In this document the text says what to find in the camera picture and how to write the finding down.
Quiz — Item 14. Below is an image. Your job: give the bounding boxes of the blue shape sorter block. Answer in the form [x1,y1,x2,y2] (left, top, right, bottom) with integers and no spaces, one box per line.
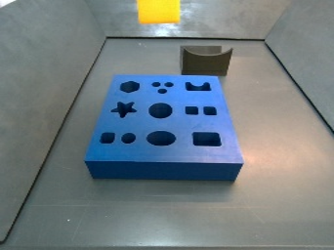
[84,75,244,181]

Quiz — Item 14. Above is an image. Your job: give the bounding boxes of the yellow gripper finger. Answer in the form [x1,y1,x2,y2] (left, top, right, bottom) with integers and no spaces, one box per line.
[138,0,180,24]

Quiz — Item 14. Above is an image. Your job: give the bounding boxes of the dark grey arch object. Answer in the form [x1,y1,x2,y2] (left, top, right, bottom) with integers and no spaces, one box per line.
[180,46,234,76]

